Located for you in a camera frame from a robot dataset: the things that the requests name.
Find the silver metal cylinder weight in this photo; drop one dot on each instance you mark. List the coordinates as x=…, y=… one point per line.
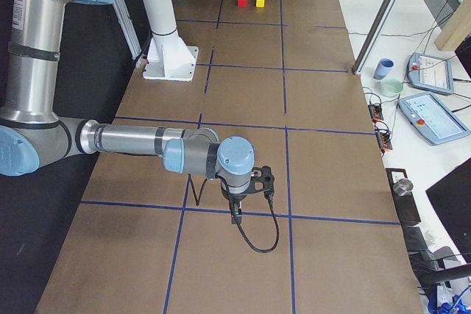
x=403, y=187

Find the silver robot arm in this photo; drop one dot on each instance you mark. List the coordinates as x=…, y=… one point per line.
x=33, y=136

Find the teach pendant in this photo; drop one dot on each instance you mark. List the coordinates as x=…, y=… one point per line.
x=430, y=73
x=432, y=119

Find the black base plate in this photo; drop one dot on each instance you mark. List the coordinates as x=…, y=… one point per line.
x=405, y=206

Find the near teach pendant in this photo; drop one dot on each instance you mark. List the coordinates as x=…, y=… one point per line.
x=432, y=119

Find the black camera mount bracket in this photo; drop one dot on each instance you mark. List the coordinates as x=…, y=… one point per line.
x=262, y=181

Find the white pedestal column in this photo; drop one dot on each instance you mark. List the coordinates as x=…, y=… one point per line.
x=168, y=58

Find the black orange connector box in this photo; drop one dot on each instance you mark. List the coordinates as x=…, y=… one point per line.
x=383, y=137
x=376, y=112

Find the red wooden block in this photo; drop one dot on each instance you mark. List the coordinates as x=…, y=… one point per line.
x=242, y=3

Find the black monitor corner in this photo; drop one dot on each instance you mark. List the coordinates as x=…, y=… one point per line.
x=450, y=198

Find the far teach pendant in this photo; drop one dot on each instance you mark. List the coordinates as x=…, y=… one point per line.
x=430, y=73

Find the near black orange connector box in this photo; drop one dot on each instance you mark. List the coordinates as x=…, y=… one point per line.
x=383, y=137

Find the far black orange connector box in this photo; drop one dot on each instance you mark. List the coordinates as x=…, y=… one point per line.
x=376, y=112

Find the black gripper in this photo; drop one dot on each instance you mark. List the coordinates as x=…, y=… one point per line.
x=232, y=194

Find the blue plastic cup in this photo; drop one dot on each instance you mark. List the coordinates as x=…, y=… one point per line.
x=383, y=68

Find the green plastic bowl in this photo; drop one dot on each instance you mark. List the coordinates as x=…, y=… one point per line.
x=390, y=87

